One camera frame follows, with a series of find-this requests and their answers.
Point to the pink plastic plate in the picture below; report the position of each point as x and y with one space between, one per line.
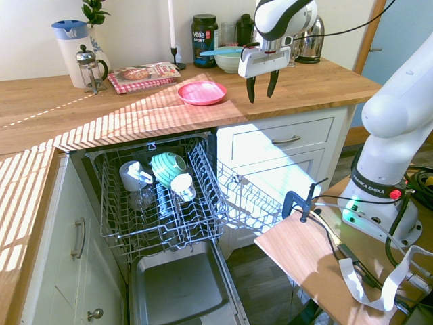
202 93

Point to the stainless steel kettle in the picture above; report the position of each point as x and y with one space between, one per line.
311 44

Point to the round metal cabinet knob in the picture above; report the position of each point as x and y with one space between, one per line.
95 314

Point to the small white cup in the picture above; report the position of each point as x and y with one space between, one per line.
182 186

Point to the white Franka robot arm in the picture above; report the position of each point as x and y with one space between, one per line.
389 111

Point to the clear glass jar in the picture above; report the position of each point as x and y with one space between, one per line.
228 34

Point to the red round stop button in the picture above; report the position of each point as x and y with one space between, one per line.
394 194

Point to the white drawer cabinet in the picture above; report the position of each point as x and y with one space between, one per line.
284 162

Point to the blue screw clamp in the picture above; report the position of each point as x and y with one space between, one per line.
291 201

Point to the grey dishwasher door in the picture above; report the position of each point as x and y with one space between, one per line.
182 287

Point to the white water jug blue lid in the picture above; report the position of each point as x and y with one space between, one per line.
71 50

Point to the teal ribbed bowl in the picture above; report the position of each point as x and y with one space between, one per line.
164 171

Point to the black tumbler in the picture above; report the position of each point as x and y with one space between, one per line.
164 201

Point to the clear drinking glass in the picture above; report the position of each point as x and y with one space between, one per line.
140 199

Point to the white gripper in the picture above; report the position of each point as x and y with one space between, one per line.
264 62

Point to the black candle holder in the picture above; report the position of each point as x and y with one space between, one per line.
176 62

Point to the blue door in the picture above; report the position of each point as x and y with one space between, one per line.
395 37

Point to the white corner cabinet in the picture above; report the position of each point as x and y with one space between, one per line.
61 254

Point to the glass french press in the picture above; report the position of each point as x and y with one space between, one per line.
90 69

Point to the white tall candle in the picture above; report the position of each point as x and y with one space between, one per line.
172 23

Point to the light blue spatula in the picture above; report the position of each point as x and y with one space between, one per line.
220 51

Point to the black Vega Sport tub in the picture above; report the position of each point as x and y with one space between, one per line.
204 40

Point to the pale green ceramic bowl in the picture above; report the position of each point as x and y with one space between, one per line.
228 64

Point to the white vase blue pattern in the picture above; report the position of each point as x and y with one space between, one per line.
99 44

